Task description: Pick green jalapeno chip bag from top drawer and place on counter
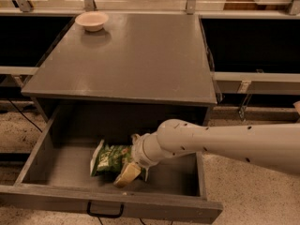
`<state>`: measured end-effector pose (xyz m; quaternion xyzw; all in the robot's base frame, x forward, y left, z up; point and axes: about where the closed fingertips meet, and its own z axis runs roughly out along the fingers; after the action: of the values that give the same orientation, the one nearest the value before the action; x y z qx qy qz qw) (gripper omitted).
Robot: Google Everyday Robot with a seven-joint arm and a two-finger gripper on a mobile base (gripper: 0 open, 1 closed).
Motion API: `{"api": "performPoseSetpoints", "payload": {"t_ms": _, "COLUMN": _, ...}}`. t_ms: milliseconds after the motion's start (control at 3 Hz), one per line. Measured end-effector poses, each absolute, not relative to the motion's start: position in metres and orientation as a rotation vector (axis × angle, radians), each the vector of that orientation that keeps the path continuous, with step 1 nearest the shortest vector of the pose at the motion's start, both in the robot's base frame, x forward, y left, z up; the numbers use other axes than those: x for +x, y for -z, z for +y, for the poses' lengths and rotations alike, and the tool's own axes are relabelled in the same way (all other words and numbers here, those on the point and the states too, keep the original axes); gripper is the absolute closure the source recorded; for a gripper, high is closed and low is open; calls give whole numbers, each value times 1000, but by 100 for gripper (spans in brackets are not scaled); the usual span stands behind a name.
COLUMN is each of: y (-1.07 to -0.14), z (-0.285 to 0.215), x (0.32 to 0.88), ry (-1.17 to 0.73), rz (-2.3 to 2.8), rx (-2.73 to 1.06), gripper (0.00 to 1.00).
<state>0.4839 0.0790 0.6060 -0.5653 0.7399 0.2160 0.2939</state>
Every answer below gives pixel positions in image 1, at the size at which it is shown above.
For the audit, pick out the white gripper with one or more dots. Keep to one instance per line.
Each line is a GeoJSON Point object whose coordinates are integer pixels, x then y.
{"type": "Point", "coordinates": [140, 153]}

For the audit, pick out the green jalapeno chip bag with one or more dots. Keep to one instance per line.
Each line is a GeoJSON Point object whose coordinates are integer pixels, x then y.
{"type": "Point", "coordinates": [111, 159]}

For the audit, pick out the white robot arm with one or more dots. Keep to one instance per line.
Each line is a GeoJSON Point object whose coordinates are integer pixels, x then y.
{"type": "Point", "coordinates": [276, 147]}

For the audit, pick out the grey open drawer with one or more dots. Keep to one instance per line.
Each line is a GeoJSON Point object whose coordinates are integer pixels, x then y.
{"type": "Point", "coordinates": [57, 177]}

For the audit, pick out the grey cabinet counter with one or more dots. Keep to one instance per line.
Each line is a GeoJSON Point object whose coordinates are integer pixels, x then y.
{"type": "Point", "coordinates": [140, 70]}

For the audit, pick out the beige bowl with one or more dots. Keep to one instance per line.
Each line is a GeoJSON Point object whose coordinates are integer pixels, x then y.
{"type": "Point", "coordinates": [92, 21]}

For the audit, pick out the black drawer handle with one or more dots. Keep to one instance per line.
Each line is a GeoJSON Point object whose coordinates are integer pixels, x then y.
{"type": "Point", "coordinates": [111, 212]}

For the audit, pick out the metal railing frame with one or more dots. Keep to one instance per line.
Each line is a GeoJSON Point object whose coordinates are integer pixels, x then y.
{"type": "Point", "coordinates": [255, 52]}

